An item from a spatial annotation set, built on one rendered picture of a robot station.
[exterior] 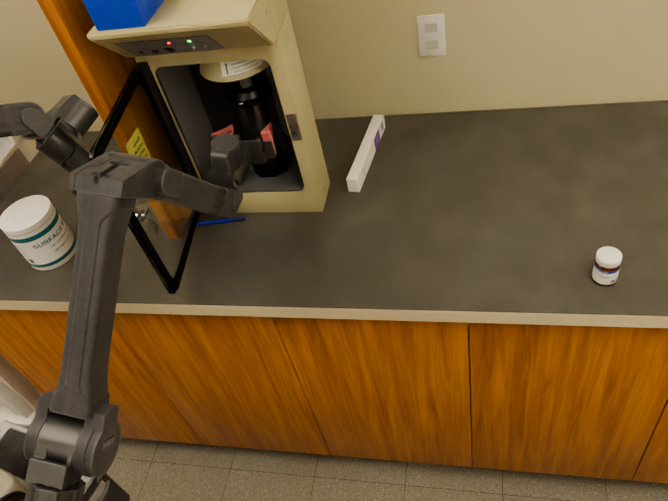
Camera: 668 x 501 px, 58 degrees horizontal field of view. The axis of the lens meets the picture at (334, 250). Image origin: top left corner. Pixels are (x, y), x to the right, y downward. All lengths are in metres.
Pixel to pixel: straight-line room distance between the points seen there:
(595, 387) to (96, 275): 1.15
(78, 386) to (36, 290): 0.81
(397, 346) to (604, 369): 0.47
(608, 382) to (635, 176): 0.48
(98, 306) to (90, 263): 0.06
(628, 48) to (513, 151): 0.38
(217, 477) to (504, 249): 1.35
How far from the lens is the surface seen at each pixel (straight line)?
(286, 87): 1.31
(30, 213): 1.66
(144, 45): 1.26
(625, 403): 1.65
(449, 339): 1.41
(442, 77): 1.75
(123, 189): 0.83
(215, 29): 1.15
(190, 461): 2.33
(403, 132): 1.72
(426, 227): 1.43
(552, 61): 1.75
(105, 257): 0.85
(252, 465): 2.24
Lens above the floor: 1.96
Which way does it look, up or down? 46 degrees down
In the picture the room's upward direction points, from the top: 15 degrees counter-clockwise
